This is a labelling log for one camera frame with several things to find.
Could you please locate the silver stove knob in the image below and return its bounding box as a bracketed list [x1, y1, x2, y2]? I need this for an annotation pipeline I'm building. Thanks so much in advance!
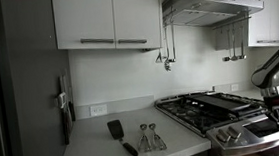
[226, 124, 243, 141]
[216, 128, 232, 144]

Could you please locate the hanging small metal ladle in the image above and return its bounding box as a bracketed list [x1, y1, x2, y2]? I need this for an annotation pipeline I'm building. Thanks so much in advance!
[227, 26, 239, 62]
[219, 27, 233, 62]
[236, 25, 248, 61]

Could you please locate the white wall-mounted gadget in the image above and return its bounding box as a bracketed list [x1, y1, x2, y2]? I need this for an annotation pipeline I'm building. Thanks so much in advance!
[56, 91, 69, 109]

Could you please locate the hanging metal whisk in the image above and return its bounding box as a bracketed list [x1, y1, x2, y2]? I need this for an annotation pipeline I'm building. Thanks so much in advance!
[161, 25, 173, 72]

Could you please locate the metal utensil rail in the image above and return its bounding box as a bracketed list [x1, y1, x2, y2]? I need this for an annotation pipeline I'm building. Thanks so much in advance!
[211, 15, 253, 31]

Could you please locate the black stove control panel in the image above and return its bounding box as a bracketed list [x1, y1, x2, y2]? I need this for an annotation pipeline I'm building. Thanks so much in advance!
[242, 115, 279, 140]

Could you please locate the dark grey tall panel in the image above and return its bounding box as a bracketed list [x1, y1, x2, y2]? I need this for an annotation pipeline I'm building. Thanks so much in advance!
[0, 0, 78, 156]

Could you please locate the narrow white cabinet door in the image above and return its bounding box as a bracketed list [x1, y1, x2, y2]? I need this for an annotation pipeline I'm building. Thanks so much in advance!
[111, 0, 163, 53]

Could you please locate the black-handled wall knife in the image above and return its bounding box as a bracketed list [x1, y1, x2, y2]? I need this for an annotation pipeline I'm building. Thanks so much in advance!
[66, 85, 77, 123]
[58, 75, 72, 146]

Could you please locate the stainless steel range hood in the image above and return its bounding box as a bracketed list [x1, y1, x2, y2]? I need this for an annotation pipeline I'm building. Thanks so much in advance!
[160, 0, 266, 31]

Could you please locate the stainless steel gas stove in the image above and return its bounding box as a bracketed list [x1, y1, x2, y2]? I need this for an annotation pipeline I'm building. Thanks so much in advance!
[153, 85, 279, 156]

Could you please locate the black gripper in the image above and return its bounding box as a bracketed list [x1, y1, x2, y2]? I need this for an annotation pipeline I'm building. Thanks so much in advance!
[262, 94, 279, 130]

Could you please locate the hanging metal turner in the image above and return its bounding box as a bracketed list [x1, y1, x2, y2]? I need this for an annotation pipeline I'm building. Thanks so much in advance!
[151, 22, 165, 65]

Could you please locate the black spatula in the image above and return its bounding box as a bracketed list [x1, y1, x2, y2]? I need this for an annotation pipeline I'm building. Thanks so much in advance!
[106, 117, 140, 156]

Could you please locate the black cast iron griddle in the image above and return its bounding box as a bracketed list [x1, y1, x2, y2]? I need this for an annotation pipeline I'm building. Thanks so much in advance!
[187, 89, 254, 116]

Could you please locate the silver corner cabinet handle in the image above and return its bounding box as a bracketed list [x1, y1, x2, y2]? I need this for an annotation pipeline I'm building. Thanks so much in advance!
[256, 38, 279, 46]

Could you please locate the small white wall outlet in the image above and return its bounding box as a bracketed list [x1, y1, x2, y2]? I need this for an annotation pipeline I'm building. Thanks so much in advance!
[230, 83, 240, 92]

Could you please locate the wide white cabinet door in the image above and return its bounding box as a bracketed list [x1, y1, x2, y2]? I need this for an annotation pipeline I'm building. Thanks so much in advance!
[51, 0, 117, 54]

